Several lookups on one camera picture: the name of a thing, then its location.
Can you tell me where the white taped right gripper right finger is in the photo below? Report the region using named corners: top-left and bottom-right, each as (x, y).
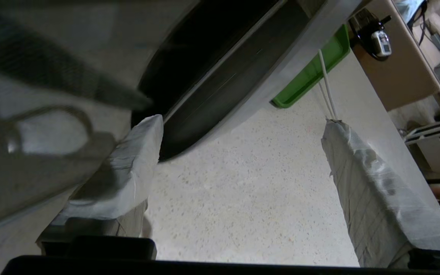
top-left (321, 119), bottom-right (440, 268)

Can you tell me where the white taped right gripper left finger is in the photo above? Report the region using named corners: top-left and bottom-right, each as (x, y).
top-left (37, 115), bottom-right (164, 256)

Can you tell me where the black glass microwave door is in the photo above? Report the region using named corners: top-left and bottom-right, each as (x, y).
top-left (131, 0), bottom-right (362, 162)

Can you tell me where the silver microwave oven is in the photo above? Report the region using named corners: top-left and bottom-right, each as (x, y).
top-left (0, 0), bottom-right (201, 233)

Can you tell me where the white slatted rack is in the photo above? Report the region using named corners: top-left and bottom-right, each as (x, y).
top-left (404, 114), bottom-right (440, 146)

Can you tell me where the beige side cabinet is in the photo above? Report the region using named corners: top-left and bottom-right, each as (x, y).
top-left (352, 0), bottom-right (440, 112)

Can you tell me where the green cutting board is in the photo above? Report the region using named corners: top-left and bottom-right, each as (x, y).
top-left (271, 24), bottom-right (351, 109)

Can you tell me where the black white handheld device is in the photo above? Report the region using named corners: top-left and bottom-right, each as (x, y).
top-left (349, 8), bottom-right (393, 61)

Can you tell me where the white power cable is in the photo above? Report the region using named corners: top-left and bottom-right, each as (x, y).
top-left (317, 49), bottom-right (340, 123)

